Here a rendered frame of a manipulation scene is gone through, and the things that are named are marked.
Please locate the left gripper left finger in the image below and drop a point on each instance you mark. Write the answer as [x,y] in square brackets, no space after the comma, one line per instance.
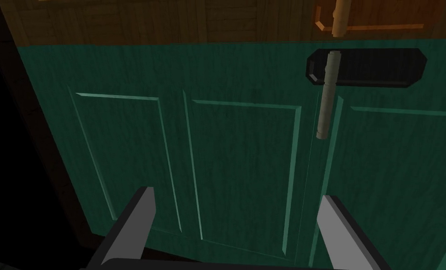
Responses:
[131,228]

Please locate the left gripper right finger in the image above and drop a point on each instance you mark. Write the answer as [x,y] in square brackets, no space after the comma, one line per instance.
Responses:
[341,234]

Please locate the green panelled door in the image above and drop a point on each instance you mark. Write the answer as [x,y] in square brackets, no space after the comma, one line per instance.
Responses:
[230,157]

